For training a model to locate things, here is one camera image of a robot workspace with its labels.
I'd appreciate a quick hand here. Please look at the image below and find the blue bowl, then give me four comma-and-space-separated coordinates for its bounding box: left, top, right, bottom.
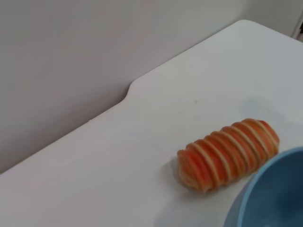
223, 146, 303, 227

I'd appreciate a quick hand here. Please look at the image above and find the orange striped toy bread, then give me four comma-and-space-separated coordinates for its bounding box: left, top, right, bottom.
177, 118, 280, 193

